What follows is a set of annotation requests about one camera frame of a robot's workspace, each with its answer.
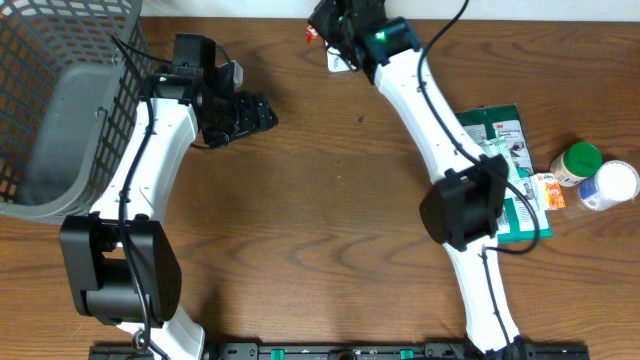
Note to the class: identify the white jar blue label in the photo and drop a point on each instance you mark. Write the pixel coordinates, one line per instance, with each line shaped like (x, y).
(614, 183)

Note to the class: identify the green lid jar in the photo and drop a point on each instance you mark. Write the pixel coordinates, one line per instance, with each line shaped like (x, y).
(577, 163)

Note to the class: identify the pale green wipes packet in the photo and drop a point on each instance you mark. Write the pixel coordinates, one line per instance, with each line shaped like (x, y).
(498, 146)

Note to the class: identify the orange small box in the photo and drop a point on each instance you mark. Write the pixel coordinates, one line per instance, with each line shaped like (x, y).
(547, 191)

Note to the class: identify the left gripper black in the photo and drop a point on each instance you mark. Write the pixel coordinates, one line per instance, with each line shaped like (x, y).
(252, 122)

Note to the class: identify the white barcode scanner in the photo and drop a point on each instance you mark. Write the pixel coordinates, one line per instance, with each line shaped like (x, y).
(335, 61)

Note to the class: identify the red white small packet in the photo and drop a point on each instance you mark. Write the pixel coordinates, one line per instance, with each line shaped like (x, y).
(311, 34)

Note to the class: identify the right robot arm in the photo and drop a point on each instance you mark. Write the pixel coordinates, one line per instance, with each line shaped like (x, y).
(462, 208)

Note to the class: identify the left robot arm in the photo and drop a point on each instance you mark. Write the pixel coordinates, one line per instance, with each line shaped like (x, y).
(120, 265)

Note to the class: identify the green white package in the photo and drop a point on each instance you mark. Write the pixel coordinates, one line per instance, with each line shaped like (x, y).
(516, 222)

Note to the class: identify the grey plastic mesh basket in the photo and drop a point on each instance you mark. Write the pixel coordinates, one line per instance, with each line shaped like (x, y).
(70, 76)

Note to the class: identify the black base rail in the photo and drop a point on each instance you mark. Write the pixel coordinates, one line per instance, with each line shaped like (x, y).
(431, 350)

